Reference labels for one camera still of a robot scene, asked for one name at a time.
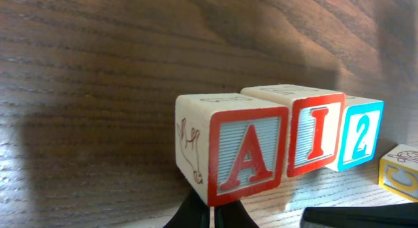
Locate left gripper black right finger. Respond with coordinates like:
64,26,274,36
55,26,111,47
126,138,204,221
214,200,259,228

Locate red letter I block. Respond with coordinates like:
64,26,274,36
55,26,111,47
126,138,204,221
240,84,346,178

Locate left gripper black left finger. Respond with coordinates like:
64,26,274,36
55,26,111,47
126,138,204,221
163,189,210,228

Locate red letter A block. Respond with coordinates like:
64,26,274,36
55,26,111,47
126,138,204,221
175,93,289,206

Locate yellow top letter block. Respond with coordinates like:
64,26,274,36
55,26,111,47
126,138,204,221
379,144,417,203

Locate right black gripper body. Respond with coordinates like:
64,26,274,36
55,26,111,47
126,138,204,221
300,203,417,228

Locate blue number 2 block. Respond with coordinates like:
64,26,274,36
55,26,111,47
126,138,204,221
327,95,385,172

